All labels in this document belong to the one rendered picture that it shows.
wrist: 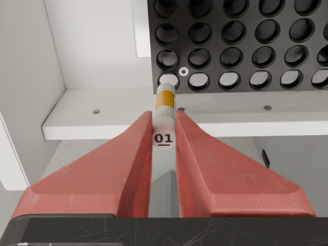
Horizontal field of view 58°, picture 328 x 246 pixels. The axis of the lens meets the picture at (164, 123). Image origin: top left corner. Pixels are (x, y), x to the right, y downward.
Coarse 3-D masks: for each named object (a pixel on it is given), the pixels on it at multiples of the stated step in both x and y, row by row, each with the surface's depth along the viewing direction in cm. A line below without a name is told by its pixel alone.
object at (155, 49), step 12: (156, 0) 15; (180, 0) 15; (156, 12) 16; (180, 12) 15; (156, 24) 16; (180, 24) 16; (156, 36) 16; (180, 36) 16; (156, 48) 16; (168, 48) 16; (180, 48) 16; (156, 60) 17; (180, 60) 17; (156, 72) 17; (168, 72) 17; (156, 84) 18; (180, 84) 18
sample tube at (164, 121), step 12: (168, 84) 16; (156, 96) 16; (168, 96) 15; (156, 108) 14; (168, 108) 14; (156, 120) 13; (168, 120) 13; (156, 132) 13; (168, 132) 13; (156, 144) 13; (168, 144) 13
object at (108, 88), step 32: (64, 0) 21; (96, 0) 21; (128, 0) 21; (64, 32) 23; (96, 32) 23; (128, 32) 22; (64, 64) 24; (96, 64) 24; (128, 64) 24; (64, 96) 24; (96, 96) 24; (128, 96) 24; (192, 96) 23; (224, 96) 23; (256, 96) 23; (288, 96) 22; (320, 96) 22; (64, 128) 20; (96, 128) 20; (224, 128) 20; (256, 128) 20; (288, 128) 20; (320, 128) 20
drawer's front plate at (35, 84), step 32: (0, 0) 16; (32, 0) 20; (0, 32) 16; (32, 32) 20; (0, 64) 16; (32, 64) 20; (0, 96) 16; (32, 96) 19; (0, 128) 16; (32, 128) 19; (0, 160) 18; (32, 160) 19
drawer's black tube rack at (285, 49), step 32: (160, 0) 18; (192, 0) 18; (224, 0) 15; (256, 0) 15; (288, 0) 15; (320, 0) 15; (160, 32) 19; (192, 32) 19; (224, 32) 19; (256, 32) 19; (288, 32) 16; (320, 32) 16; (192, 64) 17; (224, 64) 17; (256, 64) 17; (288, 64) 17; (320, 64) 17
